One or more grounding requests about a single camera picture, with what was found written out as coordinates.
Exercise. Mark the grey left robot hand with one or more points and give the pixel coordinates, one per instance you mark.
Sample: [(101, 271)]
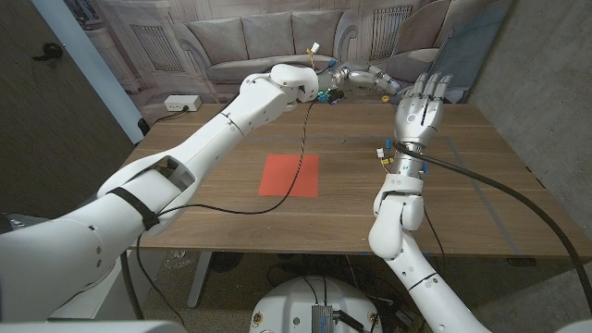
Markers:
[(365, 74)]

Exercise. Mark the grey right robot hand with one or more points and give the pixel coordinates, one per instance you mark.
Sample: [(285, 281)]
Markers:
[(414, 120)]

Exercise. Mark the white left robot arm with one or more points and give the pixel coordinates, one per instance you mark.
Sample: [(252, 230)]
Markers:
[(69, 250)]

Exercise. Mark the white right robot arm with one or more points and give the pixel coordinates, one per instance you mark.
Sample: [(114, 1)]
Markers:
[(393, 226)]

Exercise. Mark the silver box on robot base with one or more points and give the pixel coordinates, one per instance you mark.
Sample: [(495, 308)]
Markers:
[(321, 319)]

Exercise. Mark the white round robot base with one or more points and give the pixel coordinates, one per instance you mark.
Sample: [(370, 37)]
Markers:
[(287, 305)]

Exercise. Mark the red origami paper sheet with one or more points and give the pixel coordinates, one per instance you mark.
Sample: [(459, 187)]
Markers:
[(277, 176)]

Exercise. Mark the grey blue leaning board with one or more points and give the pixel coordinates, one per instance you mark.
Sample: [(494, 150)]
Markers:
[(467, 51)]

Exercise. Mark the printed sofa room backdrop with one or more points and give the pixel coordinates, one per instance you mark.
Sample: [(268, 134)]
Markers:
[(259, 28)]

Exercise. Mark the white power strip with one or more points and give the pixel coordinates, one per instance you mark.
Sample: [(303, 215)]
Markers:
[(182, 102)]

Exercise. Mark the black power adapter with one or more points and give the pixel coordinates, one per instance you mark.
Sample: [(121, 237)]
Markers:
[(403, 316)]

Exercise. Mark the white table leg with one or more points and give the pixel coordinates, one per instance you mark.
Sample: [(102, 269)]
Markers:
[(199, 282)]

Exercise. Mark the white floor board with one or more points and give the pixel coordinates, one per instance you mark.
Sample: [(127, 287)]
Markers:
[(115, 300)]

